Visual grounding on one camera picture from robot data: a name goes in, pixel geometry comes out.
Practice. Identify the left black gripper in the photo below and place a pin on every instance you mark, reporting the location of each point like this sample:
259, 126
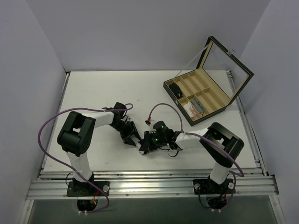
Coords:
128, 131

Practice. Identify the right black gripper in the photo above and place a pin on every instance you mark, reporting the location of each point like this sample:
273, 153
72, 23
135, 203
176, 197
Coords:
147, 142

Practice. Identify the navy blue underwear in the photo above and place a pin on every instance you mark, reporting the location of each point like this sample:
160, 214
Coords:
141, 149

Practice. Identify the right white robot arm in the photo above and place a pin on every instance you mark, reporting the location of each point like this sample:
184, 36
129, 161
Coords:
223, 146

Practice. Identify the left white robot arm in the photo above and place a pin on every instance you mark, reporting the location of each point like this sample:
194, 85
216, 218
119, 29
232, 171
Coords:
76, 135

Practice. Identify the white pink rolled cloth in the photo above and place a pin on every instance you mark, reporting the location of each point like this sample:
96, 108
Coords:
189, 109

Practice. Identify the black rolled cloth in box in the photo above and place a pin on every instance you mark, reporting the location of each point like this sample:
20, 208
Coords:
176, 90

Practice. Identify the grey rolled cloth in box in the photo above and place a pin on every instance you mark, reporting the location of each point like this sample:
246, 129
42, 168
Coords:
197, 105

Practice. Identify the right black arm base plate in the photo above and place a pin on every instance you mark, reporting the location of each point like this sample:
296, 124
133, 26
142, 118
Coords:
209, 187

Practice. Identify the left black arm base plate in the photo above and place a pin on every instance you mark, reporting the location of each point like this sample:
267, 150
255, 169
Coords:
98, 187

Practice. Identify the aluminium rail frame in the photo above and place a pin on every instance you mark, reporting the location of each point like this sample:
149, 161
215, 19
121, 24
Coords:
167, 193

